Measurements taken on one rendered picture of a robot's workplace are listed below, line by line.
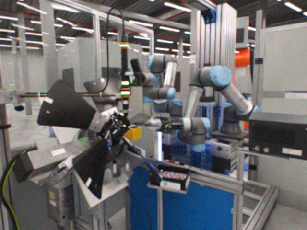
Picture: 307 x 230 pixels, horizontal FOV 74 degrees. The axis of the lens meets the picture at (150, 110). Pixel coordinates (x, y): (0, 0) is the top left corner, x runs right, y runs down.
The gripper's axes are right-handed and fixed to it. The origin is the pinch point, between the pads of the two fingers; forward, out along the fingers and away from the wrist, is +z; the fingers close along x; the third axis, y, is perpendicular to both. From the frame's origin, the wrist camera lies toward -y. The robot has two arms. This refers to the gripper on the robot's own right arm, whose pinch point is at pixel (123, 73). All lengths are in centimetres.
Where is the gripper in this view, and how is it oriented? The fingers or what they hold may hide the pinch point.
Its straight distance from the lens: 111.0
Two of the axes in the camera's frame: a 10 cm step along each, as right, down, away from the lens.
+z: -4.3, 1.1, -9.0
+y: 0.1, 9.9, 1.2
